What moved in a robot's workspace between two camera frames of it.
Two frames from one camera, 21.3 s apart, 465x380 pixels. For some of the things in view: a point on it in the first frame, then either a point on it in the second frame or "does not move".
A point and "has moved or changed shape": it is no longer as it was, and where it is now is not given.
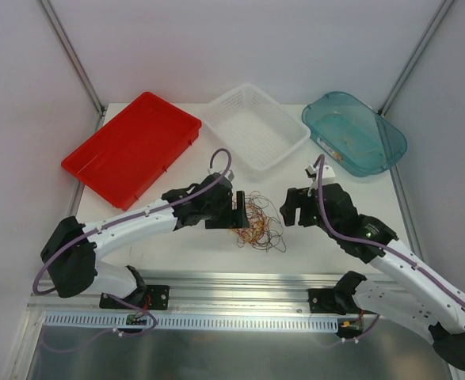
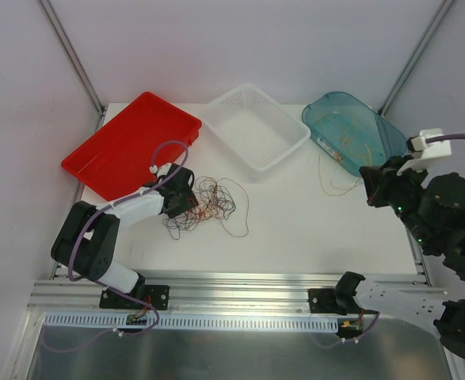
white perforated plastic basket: x=257 y=127 does not move
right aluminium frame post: x=415 y=55 does not move
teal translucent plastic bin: x=367 y=142 does not move
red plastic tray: x=126 y=157 does not move
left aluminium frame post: x=51 y=15 does not move
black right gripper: x=307 y=210 -> x=375 y=185
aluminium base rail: x=196 y=290 does not move
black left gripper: x=224 y=214 -> x=185 y=194
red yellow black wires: x=265 y=229 has moved or changed shape
